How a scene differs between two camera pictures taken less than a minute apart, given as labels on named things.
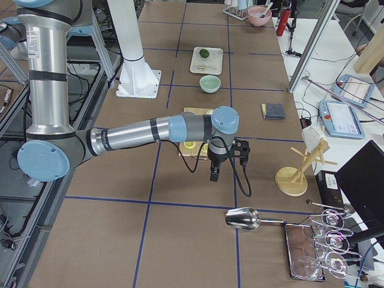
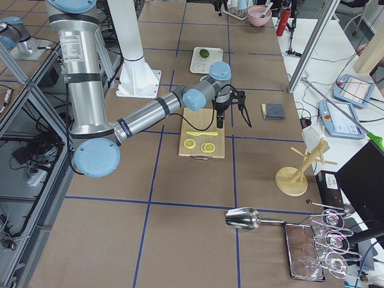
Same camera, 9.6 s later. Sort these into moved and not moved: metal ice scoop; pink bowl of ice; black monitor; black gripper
Moved: black gripper
Not moved: black monitor; metal ice scoop; pink bowl of ice
